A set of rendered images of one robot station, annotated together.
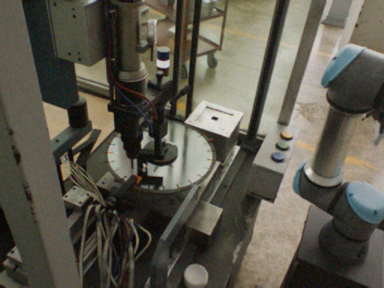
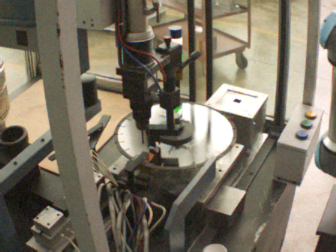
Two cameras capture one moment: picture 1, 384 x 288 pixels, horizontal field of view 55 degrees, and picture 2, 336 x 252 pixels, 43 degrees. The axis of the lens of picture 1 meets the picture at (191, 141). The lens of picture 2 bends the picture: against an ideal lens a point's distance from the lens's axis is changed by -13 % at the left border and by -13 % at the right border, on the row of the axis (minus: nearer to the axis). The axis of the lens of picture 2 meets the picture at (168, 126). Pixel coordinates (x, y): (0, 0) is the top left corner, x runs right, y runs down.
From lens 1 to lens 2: 27 cm
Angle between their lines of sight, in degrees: 10
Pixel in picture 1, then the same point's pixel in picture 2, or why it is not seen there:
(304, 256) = (324, 228)
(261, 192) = (287, 175)
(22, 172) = (59, 43)
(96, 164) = (106, 157)
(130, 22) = not seen: outside the picture
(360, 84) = not seen: outside the picture
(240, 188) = (266, 175)
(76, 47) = (90, 15)
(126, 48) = (133, 12)
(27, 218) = (58, 85)
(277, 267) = not seen: outside the picture
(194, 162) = (213, 140)
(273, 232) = (307, 238)
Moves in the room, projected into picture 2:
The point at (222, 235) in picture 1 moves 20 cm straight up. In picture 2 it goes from (245, 219) to (252, 166)
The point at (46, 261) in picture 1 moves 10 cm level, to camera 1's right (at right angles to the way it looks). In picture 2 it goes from (69, 129) to (149, 133)
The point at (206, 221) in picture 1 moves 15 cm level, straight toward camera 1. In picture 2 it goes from (227, 203) to (217, 239)
